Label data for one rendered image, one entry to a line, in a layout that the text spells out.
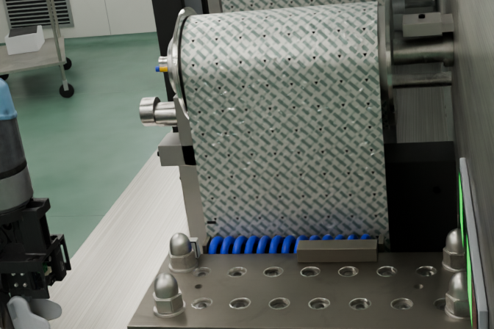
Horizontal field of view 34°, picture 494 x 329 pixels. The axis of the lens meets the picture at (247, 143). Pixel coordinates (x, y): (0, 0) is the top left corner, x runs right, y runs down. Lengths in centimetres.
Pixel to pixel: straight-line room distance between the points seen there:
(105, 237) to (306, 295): 58
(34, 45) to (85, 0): 126
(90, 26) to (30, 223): 623
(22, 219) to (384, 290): 43
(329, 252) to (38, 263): 35
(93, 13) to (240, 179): 618
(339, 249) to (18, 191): 39
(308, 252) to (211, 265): 12
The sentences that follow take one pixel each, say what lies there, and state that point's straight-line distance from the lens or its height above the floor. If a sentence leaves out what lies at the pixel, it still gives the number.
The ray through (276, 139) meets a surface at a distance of 98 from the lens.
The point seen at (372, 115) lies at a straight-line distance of 96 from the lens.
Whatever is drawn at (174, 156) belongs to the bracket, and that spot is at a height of 112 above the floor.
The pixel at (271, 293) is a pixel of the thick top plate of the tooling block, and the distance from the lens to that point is 93.
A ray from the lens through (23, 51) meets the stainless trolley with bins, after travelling 603.
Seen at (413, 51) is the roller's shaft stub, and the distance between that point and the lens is 98.
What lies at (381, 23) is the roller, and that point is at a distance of 95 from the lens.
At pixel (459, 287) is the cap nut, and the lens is 85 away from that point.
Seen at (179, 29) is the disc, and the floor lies 131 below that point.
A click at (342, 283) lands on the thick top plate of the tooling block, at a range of 93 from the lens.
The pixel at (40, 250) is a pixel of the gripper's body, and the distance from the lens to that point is 101.
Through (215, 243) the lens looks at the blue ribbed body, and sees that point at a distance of 103.
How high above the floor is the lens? 151
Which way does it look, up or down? 21 degrees down
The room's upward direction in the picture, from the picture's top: 7 degrees counter-clockwise
